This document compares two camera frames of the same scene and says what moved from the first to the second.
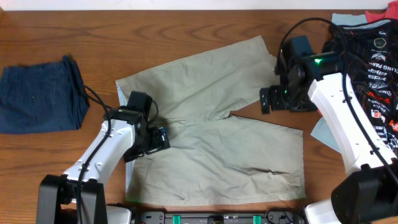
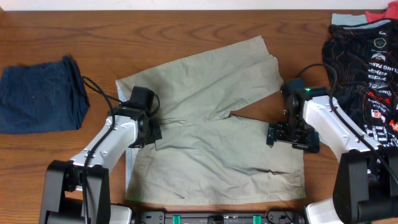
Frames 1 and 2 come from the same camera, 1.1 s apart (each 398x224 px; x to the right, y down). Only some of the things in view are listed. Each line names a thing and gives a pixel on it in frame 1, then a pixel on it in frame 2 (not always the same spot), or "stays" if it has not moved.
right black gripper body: (287, 98) to (301, 134)
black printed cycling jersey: (370, 51) stays
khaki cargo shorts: (214, 155) stays
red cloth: (390, 13) stays
